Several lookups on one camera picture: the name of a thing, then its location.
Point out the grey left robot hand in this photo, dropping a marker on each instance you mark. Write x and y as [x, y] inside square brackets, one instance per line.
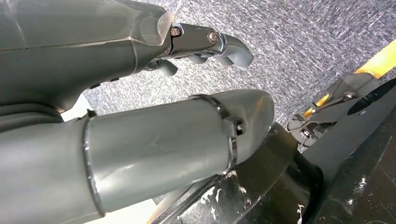
[139, 154]

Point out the yellow base edge strip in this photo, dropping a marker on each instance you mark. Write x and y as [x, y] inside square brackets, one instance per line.
[380, 61]

